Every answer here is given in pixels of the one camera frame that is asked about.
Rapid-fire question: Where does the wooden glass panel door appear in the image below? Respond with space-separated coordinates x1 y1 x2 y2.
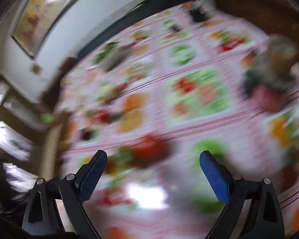
0 78 73 187

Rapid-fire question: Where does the framed wall painting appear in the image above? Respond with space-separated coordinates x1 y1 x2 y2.
12 0 96 58

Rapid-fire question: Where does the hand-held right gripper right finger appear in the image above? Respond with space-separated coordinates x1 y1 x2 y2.
199 150 287 239

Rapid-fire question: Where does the fruit and flower printed tablecloth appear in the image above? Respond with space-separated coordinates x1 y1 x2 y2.
55 1 299 239

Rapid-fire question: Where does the red tomato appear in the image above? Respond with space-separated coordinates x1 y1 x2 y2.
132 136 172 167

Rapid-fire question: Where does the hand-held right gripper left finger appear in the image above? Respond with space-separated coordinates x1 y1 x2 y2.
22 150 108 239

